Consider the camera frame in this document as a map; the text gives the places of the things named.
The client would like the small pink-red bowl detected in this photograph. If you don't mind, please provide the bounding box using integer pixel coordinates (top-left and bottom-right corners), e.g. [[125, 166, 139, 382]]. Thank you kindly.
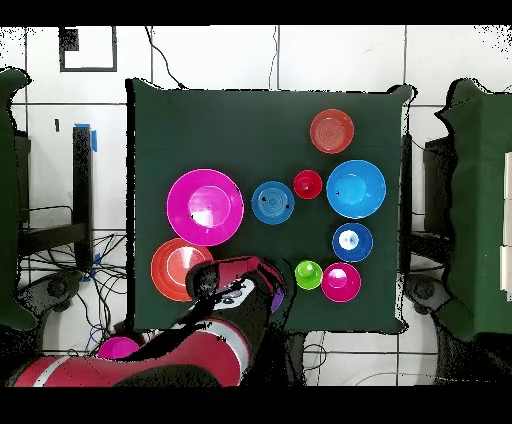
[[320, 261, 362, 304]]

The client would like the large blue bowl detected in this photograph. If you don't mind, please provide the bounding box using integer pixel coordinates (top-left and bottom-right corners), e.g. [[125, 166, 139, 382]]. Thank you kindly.
[[325, 159, 388, 220]]

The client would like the white panel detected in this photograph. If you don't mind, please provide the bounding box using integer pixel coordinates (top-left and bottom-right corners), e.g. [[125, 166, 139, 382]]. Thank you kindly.
[[499, 150, 512, 302]]

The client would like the dark green tablecloth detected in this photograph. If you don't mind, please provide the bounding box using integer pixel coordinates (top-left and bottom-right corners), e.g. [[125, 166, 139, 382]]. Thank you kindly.
[[125, 77, 417, 335]]

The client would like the small dark blue bowl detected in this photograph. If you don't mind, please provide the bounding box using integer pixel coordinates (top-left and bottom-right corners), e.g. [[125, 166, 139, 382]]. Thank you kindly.
[[331, 222, 375, 264]]

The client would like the blue tape strip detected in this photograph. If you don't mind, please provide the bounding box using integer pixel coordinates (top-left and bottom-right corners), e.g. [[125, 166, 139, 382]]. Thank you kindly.
[[73, 122, 98, 153]]

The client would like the black floor stand base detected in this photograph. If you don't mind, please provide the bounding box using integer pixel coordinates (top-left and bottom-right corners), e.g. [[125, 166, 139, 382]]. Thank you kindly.
[[17, 270, 86, 314], [402, 275, 453, 317]]

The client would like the purple bowl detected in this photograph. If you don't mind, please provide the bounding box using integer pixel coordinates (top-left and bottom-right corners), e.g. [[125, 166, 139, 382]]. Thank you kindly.
[[270, 285, 286, 314]]

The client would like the large orange bowl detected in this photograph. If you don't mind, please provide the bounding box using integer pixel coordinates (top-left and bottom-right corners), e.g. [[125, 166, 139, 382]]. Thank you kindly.
[[150, 237, 215, 303]]

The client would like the green cup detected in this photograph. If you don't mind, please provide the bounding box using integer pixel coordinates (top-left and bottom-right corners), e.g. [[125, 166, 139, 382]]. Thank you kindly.
[[294, 260, 324, 291]]

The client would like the small magenta bowl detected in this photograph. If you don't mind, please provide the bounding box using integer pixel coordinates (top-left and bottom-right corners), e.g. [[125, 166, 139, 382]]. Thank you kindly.
[[96, 335, 141, 360]]

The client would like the red cup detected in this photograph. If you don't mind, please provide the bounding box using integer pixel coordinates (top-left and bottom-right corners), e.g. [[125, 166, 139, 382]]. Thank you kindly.
[[292, 169, 324, 200]]

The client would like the green cloth side table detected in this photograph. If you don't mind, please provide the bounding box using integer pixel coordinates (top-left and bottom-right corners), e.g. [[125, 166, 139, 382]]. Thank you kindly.
[[0, 67, 39, 331], [434, 78, 512, 343]]

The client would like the black square floor frame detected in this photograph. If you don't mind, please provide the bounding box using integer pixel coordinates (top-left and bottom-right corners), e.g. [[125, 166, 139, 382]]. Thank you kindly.
[[58, 25, 118, 74]]

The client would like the small orange ridged bowl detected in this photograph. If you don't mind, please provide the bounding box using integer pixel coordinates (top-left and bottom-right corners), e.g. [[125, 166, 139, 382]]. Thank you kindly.
[[309, 108, 356, 155]]

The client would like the long black floor cable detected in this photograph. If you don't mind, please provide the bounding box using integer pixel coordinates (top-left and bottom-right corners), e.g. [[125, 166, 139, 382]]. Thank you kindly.
[[144, 25, 187, 90]]

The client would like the black metal stand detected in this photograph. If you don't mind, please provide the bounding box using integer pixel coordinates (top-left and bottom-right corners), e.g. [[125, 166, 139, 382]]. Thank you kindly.
[[399, 132, 457, 265], [15, 125, 95, 273]]

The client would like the small light blue ridged bowl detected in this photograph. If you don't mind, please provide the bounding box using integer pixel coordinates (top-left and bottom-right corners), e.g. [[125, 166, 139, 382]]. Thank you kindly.
[[250, 180, 296, 226]]

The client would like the large pink bowl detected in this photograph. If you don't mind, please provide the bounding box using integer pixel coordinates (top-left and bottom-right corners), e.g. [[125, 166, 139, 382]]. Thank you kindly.
[[165, 168, 246, 248]]

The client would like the bundle of floor cables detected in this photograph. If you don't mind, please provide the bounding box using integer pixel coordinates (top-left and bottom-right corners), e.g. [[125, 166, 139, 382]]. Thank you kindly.
[[19, 229, 133, 357]]

